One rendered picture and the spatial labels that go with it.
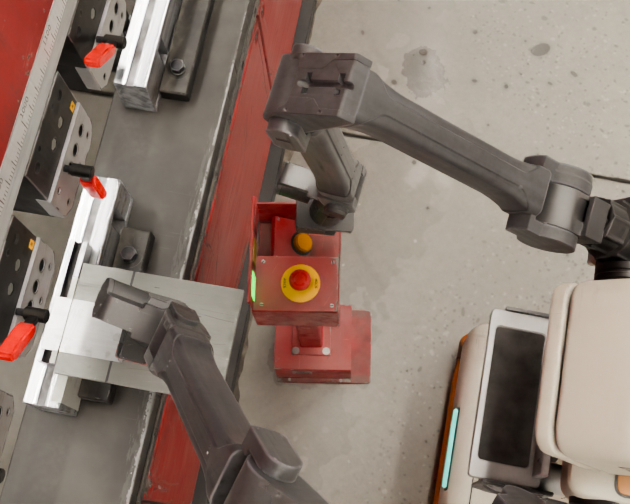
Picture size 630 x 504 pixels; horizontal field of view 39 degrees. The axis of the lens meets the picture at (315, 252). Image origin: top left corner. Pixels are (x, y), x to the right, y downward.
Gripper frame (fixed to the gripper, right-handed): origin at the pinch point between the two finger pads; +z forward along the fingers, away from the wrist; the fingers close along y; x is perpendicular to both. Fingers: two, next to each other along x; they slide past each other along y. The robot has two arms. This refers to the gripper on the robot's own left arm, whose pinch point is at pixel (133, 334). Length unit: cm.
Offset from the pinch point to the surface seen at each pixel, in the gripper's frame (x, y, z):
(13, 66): -29.3, -20.9, -32.9
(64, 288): -10.4, -5.7, 8.8
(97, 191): -13.0, -16.2, -12.2
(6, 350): -20.0, 9.6, -23.1
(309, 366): 62, -15, 68
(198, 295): 7.9, -8.1, -2.7
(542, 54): 112, -120, 54
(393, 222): 81, -61, 71
